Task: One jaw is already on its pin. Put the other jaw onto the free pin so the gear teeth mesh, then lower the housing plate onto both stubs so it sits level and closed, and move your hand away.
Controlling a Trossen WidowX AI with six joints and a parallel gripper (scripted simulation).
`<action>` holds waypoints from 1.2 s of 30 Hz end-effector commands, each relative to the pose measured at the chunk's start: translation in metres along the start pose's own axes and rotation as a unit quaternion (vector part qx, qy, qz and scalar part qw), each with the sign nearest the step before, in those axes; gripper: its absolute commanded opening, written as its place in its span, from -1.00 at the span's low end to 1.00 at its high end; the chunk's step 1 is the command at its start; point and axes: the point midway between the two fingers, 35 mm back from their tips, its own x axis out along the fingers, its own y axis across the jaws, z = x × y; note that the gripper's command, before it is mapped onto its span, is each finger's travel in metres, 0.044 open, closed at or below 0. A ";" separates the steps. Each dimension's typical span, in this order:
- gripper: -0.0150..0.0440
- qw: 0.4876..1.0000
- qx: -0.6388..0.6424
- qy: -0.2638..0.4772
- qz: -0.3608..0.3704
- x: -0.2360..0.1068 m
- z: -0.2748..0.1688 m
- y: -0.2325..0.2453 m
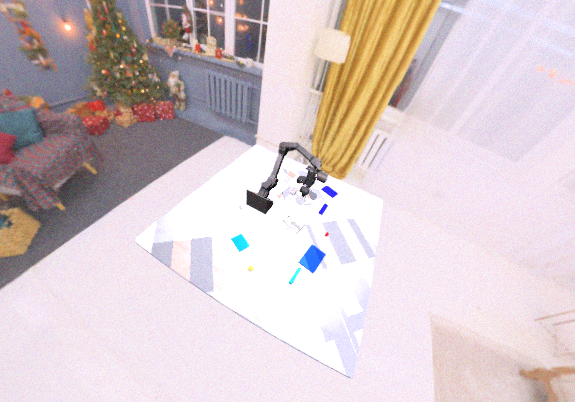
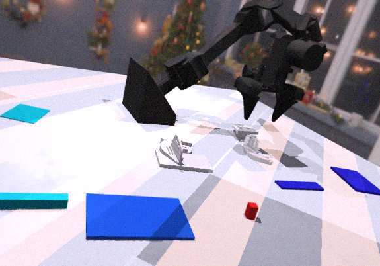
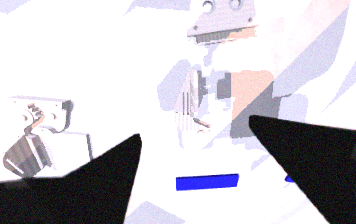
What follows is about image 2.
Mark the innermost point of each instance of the cyan flat square plate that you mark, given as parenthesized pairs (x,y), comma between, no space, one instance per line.
(25,113)

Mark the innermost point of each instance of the blue flat bar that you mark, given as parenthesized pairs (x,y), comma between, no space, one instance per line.
(298,185)

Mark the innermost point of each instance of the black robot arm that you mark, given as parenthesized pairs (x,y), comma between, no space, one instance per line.
(300,49)

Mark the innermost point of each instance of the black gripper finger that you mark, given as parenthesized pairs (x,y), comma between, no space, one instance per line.
(282,105)
(249,103)

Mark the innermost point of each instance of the blue flat plate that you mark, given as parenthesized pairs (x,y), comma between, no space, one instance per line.
(357,181)
(132,217)

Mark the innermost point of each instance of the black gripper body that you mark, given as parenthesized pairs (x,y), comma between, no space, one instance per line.
(274,77)

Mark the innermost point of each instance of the red block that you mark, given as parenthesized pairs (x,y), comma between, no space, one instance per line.
(251,211)

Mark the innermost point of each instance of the teal rectangular bar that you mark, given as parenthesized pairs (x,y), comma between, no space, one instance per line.
(25,201)

